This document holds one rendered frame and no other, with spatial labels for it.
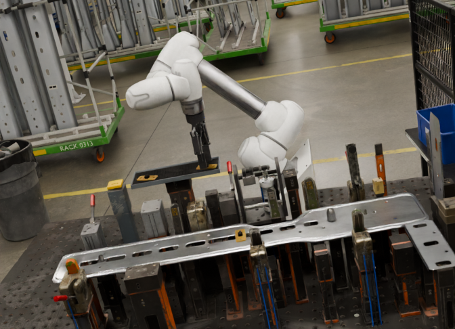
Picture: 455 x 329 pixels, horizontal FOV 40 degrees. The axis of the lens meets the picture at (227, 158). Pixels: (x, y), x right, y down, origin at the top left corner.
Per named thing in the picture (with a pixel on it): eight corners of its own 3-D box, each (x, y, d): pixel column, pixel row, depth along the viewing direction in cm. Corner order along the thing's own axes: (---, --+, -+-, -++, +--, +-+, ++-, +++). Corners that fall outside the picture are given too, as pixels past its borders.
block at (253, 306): (248, 311, 237) (234, 246, 226) (246, 291, 249) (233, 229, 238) (262, 309, 237) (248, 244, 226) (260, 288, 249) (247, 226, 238)
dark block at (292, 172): (300, 267, 257) (284, 177, 241) (298, 258, 263) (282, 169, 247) (311, 265, 256) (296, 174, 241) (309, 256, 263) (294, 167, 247)
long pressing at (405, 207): (48, 289, 224) (47, 286, 223) (63, 256, 244) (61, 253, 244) (432, 222, 215) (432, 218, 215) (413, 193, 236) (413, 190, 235)
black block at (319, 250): (323, 330, 219) (311, 259, 208) (318, 311, 229) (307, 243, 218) (345, 325, 219) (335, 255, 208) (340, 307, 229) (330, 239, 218)
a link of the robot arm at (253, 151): (264, 184, 309) (228, 160, 306) (284, 154, 311) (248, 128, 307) (272, 186, 294) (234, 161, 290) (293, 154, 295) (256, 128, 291)
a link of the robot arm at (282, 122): (282, 152, 310) (306, 116, 312) (290, 151, 294) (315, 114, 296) (154, 64, 301) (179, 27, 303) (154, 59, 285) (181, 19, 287)
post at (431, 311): (426, 317, 214) (420, 246, 203) (417, 298, 224) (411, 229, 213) (445, 314, 214) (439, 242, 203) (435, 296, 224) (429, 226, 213)
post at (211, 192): (223, 279, 260) (204, 195, 244) (223, 273, 264) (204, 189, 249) (235, 277, 259) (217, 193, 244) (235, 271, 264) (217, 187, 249)
